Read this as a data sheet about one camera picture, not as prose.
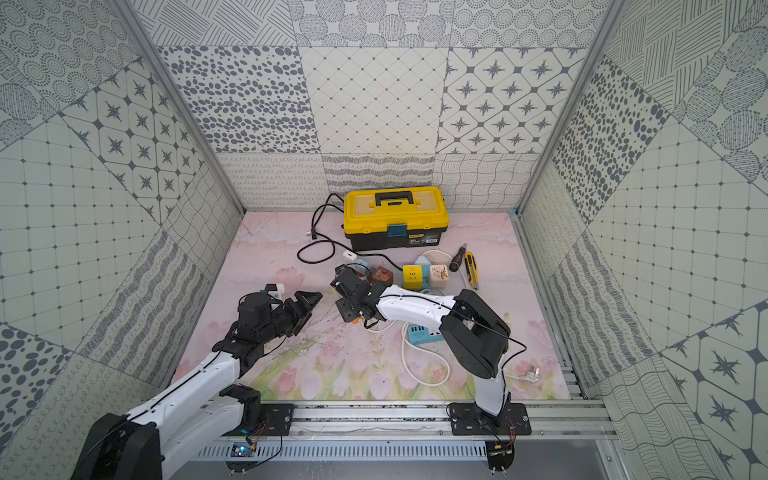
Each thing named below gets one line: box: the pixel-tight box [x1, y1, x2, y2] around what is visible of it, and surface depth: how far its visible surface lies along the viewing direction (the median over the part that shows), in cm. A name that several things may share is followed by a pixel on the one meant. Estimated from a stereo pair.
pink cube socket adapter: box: [430, 264, 449, 288], surface depth 94 cm
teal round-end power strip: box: [414, 255, 432, 290], surface depth 97 cm
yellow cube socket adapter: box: [402, 264, 423, 290], surface depth 94 cm
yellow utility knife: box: [464, 251, 479, 291], surface depth 105 cm
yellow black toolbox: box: [343, 186, 449, 251], surface depth 101 cm
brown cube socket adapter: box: [371, 266, 394, 285], surface depth 94 cm
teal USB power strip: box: [407, 325, 445, 345], surface depth 88 cm
